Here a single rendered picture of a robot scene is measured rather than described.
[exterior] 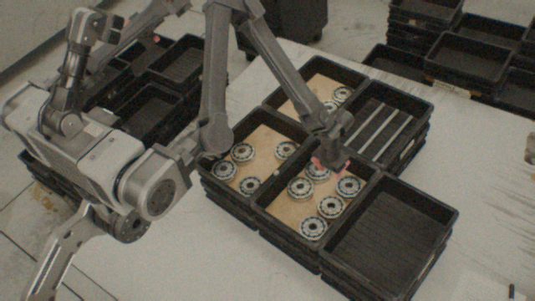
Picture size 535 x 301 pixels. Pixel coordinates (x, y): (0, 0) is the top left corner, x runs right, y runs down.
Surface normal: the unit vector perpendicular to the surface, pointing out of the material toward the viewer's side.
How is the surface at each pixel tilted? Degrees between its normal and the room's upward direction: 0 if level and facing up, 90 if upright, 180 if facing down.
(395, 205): 0
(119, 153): 0
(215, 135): 50
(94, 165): 0
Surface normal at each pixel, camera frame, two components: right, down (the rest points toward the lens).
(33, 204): -0.11, -0.64
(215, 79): 0.50, -0.13
